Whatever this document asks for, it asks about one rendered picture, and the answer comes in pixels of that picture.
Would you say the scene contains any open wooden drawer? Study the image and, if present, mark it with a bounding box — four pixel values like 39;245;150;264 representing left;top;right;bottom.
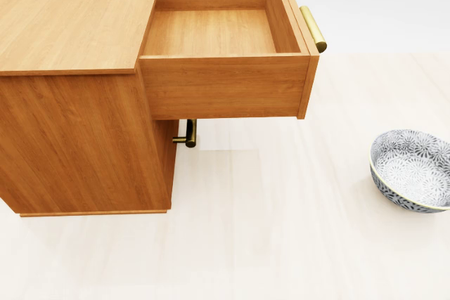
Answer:
139;0;321;121

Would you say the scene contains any wooden cabinet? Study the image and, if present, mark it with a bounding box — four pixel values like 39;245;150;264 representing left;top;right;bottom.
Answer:
0;0;180;218

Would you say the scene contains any grey floral patterned bowl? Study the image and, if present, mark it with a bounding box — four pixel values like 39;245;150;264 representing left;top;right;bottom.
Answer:
368;129;450;214

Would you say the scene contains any brass drawer handle with post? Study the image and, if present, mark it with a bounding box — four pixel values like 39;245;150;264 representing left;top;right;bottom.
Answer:
172;119;198;149

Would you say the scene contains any long brass drawer handle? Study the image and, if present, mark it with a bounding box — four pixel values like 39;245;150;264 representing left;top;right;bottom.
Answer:
299;5;328;54

